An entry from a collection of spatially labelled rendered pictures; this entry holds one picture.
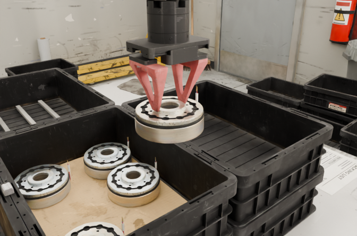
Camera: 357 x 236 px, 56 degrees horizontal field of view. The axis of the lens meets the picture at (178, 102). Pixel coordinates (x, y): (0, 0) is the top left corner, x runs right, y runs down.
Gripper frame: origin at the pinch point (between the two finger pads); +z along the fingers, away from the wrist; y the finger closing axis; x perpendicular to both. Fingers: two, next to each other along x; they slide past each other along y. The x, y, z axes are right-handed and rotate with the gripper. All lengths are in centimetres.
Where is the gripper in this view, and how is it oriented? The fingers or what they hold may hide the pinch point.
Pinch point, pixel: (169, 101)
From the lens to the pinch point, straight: 49.5
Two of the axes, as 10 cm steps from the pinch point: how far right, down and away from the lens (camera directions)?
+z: 0.0, 9.3, 3.6
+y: -7.8, 2.3, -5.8
